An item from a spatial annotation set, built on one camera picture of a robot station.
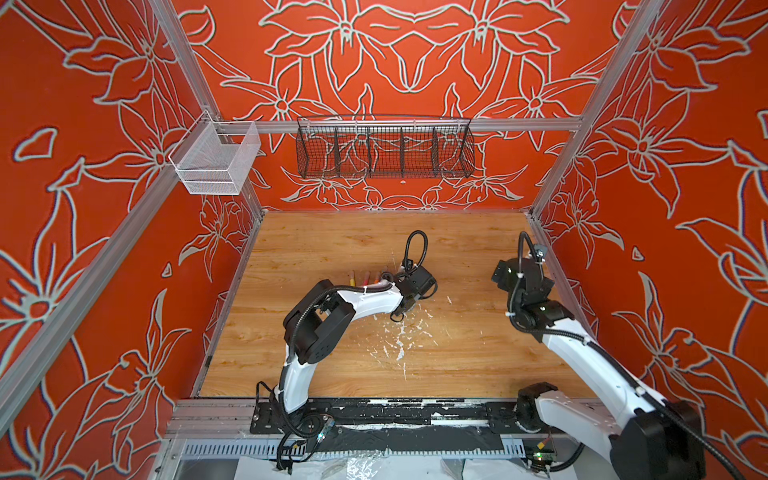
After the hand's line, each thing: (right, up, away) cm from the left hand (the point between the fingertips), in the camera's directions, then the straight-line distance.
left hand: (398, 290), depth 94 cm
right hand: (+32, +9, -13) cm, 36 cm away
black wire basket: (-4, +47, +3) cm, 48 cm away
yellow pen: (-15, +3, +6) cm, 17 cm away
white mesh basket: (-59, +43, -1) cm, 73 cm away
